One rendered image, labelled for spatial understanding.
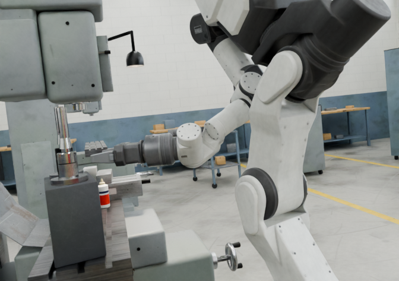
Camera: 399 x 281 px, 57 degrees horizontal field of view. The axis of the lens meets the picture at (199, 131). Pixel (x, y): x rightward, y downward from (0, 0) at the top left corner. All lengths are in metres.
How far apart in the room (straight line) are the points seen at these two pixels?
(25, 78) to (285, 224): 0.95
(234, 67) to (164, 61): 7.01
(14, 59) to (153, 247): 0.79
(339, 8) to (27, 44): 0.98
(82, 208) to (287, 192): 0.52
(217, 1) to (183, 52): 7.22
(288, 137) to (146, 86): 7.15
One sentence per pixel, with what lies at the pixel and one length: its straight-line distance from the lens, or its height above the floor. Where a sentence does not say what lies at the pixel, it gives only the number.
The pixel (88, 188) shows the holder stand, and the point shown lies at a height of 1.08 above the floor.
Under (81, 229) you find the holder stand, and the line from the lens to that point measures 0.95.
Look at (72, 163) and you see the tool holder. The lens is 0.96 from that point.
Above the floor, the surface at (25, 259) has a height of 0.81.
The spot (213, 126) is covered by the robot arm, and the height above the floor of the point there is 1.19.
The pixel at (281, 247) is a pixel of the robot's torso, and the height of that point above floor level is 0.86.
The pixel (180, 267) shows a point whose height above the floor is 0.67.
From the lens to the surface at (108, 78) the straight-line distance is 1.43.
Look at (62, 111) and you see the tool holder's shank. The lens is 0.96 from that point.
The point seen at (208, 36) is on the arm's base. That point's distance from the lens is 1.18.
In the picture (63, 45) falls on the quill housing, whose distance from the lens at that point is 1.38.
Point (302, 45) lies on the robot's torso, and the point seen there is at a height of 1.36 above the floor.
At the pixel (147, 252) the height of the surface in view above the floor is 0.75.
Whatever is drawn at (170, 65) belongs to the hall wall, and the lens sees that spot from 8.14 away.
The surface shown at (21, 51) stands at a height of 1.49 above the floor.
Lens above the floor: 1.24
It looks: 4 degrees down
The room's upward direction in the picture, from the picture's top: 6 degrees counter-clockwise
